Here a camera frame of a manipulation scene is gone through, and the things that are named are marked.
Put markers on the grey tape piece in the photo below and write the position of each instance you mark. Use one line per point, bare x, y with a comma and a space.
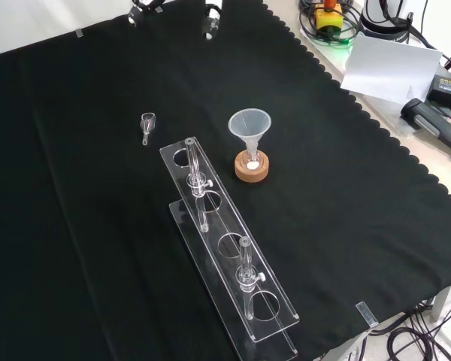
79, 33
158, 9

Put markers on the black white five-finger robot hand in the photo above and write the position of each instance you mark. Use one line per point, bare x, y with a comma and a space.
212, 19

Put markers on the black grey handheld device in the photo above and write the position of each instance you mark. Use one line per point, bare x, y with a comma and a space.
428, 120

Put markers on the clear tape strip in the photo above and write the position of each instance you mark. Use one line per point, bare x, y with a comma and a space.
367, 314

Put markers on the glass round-bottom flask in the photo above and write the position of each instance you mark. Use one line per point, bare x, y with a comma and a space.
252, 165

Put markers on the white table leg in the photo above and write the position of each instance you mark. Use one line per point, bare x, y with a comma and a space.
445, 301

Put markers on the black power adapter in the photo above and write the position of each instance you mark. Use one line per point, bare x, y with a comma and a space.
449, 90

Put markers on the black bench cloth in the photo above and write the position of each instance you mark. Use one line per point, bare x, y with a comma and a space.
97, 188

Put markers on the pale board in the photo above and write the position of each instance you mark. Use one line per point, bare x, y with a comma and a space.
391, 67

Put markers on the yellow stop button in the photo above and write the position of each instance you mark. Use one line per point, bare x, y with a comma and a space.
329, 19

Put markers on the translucent plastic funnel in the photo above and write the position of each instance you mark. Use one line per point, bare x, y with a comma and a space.
248, 128

